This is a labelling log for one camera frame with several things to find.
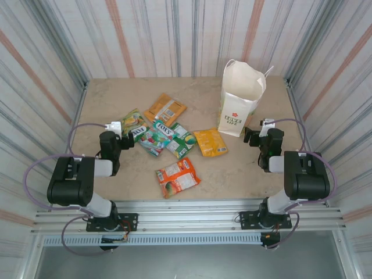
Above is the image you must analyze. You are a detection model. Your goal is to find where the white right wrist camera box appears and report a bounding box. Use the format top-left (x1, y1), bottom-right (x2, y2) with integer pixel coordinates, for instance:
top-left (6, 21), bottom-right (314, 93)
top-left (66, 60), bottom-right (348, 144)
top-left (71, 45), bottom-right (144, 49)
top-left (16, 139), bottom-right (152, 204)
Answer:
top-left (259, 117), bottom-right (276, 138)

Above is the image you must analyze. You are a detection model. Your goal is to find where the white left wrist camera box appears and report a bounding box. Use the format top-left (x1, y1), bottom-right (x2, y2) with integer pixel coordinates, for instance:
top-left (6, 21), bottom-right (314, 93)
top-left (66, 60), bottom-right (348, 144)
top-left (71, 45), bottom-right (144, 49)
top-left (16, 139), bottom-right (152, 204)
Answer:
top-left (105, 120), bottom-right (122, 137)

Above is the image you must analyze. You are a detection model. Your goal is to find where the Fox's teal candy packet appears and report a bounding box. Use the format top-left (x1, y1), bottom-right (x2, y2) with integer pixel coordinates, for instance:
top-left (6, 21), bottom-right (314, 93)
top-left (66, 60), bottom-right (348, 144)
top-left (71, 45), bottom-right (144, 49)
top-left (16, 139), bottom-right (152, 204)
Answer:
top-left (152, 119), bottom-right (177, 149)

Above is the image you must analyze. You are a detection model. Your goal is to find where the red black wire with connector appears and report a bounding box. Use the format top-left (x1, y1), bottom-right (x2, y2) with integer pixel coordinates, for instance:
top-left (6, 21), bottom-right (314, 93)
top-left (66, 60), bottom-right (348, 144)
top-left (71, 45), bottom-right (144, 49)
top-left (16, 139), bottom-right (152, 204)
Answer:
top-left (261, 222), bottom-right (282, 242)
top-left (100, 220), bottom-right (131, 244)

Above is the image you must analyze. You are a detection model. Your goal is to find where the Fox's green candy packet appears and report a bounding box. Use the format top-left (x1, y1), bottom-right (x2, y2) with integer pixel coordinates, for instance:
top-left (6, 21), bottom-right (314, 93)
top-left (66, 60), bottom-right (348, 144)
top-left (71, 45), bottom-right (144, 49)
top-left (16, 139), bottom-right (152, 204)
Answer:
top-left (164, 122), bottom-right (199, 160)

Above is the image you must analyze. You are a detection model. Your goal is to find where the Fox's red fruit candy packet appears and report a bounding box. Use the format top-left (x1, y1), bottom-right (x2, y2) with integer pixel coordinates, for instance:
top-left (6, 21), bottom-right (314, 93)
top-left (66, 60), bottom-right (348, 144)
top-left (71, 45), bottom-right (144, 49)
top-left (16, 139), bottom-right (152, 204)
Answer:
top-left (131, 124), bottom-right (166, 158)

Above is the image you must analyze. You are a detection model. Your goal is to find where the orange mango snack packet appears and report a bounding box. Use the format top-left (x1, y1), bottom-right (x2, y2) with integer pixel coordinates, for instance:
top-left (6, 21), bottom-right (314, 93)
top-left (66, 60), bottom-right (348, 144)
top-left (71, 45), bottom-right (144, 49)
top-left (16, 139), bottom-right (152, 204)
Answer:
top-left (155, 157), bottom-right (202, 199)

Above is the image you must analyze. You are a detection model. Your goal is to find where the aluminium rail frame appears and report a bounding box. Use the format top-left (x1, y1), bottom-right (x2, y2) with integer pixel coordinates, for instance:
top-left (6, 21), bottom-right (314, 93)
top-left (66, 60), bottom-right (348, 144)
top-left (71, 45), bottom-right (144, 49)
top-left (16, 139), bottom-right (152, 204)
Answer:
top-left (30, 198), bottom-right (347, 234)

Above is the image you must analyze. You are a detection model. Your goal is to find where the green yellow mango snack packet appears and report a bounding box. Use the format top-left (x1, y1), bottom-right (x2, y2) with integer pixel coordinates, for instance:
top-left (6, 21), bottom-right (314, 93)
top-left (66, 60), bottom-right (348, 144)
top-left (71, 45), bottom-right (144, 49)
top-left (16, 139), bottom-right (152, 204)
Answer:
top-left (120, 108), bottom-right (149, 138)

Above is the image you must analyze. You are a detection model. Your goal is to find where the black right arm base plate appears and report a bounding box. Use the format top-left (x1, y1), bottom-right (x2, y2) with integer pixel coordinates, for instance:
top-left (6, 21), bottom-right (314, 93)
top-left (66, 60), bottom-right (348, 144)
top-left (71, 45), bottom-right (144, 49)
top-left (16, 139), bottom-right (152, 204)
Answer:
top-left (238, 210), bottom-right (293, 231)

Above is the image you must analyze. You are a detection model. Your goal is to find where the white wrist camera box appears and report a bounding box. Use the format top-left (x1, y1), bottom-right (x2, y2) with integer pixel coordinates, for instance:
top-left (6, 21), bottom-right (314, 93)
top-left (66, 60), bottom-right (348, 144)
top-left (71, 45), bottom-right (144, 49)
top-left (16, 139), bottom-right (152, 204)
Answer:
top-left (105, 120), bottom-right (122, 137)
top-left (259, 117), bottom-right (276, 138)

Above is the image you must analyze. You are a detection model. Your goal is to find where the slotted grey cable tray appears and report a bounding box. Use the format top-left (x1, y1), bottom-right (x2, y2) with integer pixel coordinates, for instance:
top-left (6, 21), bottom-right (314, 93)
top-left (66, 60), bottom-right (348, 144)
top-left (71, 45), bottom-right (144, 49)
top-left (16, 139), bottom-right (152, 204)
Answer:
top-left (41, 233), bottom-right (263, 248)

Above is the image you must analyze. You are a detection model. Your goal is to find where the white paper bag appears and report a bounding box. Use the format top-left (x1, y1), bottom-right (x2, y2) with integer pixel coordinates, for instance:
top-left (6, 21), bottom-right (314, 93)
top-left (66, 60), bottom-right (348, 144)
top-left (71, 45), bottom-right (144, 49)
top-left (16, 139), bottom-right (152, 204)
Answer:
top-left (217, 59), bottom-right (275, 138)

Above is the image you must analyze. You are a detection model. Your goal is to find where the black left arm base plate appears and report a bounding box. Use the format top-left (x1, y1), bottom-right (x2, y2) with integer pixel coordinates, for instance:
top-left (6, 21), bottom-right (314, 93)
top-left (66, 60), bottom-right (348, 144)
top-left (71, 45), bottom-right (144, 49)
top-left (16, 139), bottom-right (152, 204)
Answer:
top-left (85, 212), bottom-right (139, 233)

